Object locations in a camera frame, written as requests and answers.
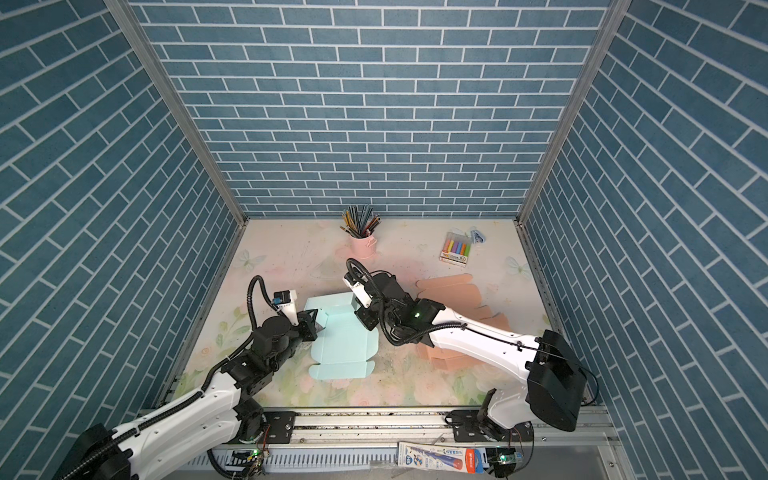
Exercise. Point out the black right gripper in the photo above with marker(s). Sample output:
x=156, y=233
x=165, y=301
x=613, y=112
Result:
x=363, y=315

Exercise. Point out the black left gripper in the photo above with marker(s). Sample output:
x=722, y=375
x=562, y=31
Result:
x=306, y=324

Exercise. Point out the light blue paper box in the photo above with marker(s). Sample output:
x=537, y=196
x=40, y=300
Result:
x=344, y=348

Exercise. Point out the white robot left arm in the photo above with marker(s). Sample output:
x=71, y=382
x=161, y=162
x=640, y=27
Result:
x=222, y=409

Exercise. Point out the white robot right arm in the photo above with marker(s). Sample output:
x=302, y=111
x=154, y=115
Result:
x=552, y=378

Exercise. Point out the pink flat paper box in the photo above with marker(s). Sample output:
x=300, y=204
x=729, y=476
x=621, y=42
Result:
x=460, y=294

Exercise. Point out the white toothpaste style box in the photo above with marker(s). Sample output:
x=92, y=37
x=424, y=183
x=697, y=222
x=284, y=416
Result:
x=441, y=458

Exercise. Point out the pink metal pencil bucket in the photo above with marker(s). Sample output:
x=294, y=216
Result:
x=363, y=248

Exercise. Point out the bundle of coloured pencils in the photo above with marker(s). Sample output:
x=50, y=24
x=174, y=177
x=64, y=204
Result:
x=360, y=221

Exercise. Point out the pack of coloured markers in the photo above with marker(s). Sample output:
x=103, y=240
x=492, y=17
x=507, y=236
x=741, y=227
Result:
x=456, y=249

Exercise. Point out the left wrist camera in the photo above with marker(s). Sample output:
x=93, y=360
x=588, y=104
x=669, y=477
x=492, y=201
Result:
x=285, y=304

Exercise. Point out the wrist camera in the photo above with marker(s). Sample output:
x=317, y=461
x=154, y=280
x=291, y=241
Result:
x=358, y=288
x=285, y=304

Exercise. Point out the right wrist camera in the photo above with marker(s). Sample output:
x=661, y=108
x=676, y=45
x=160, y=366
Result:
x=358, y=288

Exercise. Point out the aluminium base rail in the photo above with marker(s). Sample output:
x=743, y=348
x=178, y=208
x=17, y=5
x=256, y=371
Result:
x=387, y=426

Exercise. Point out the left aluminium corner post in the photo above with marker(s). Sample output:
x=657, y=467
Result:
x=129, y=25

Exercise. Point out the aluminium corner post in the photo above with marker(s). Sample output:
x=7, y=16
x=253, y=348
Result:
x=129, y=25
x=596, y=55

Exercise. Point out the right aluminium corner post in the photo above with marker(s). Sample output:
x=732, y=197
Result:
x=596, y=55

